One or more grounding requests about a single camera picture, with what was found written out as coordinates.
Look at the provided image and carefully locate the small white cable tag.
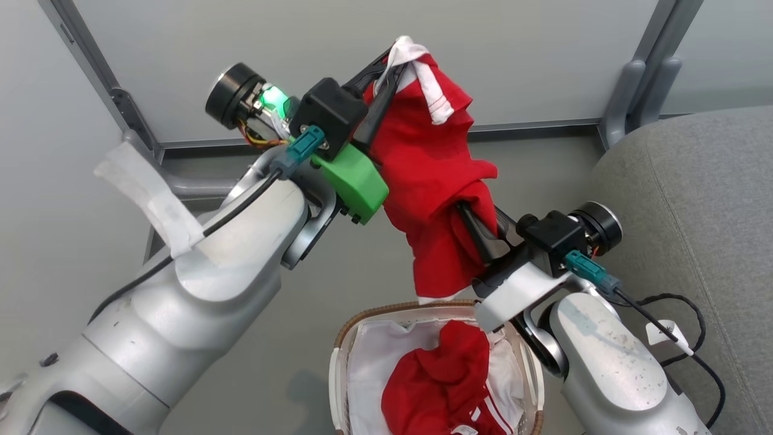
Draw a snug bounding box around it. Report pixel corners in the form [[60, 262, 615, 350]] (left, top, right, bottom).
[[645, 320, 695, 356]]

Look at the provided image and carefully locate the translucent white tape strip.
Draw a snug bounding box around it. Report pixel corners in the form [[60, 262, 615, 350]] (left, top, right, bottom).
[[94, 142, 207, 260]]

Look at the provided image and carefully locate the red garment with white collar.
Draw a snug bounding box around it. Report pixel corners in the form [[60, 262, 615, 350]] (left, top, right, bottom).
[[362, 35, 499, 305]]

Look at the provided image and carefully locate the grey partition foot bracket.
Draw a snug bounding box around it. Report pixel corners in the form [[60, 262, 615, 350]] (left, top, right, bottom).
[[637, 56, 684, 129], [123, 129, 243, 200], [600, 59, 646, 150]]

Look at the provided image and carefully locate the white laundry basket brown rim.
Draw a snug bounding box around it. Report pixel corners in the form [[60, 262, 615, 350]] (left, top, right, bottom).
[[329, 300, 545, 435]]

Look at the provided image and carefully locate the grey partition post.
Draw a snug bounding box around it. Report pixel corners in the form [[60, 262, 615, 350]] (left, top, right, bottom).
[[628, 0, 705, 121], [38, 0, 165, 165]]

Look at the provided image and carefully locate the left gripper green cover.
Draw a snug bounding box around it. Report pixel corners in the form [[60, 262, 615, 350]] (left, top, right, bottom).
[[205, 48, 407, 225]]

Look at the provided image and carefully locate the red garment with white stripes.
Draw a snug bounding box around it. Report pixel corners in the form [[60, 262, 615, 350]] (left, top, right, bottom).
[[380, 320, 512, 435]]

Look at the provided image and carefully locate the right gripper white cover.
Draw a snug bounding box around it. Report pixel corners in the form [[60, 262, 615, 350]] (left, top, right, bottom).
[[457, 202, 623, 334]]

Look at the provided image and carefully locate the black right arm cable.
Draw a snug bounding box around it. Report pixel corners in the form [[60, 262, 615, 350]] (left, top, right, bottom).
[[565, 250, 726, 428]]

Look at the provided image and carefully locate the white basket liner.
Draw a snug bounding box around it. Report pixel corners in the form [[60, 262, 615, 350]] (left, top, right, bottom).
[[347, 318, 527, 435]]

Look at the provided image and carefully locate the grey fabric sofa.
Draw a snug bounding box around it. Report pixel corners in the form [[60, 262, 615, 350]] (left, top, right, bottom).
[[589, 106, 773, 435]]

